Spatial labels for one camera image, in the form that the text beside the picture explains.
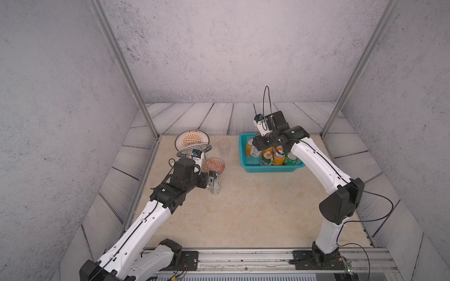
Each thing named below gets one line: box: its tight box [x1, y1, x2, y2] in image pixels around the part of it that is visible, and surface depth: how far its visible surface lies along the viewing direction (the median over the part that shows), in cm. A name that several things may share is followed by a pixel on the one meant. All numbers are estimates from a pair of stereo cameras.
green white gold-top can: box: [261, 151, 274, 166], surface depth 98 cm
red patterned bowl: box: [204, 157, 226, 176], surface depth 104 cm
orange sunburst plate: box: [174, 128, 211, 152], surface depth 101 cm
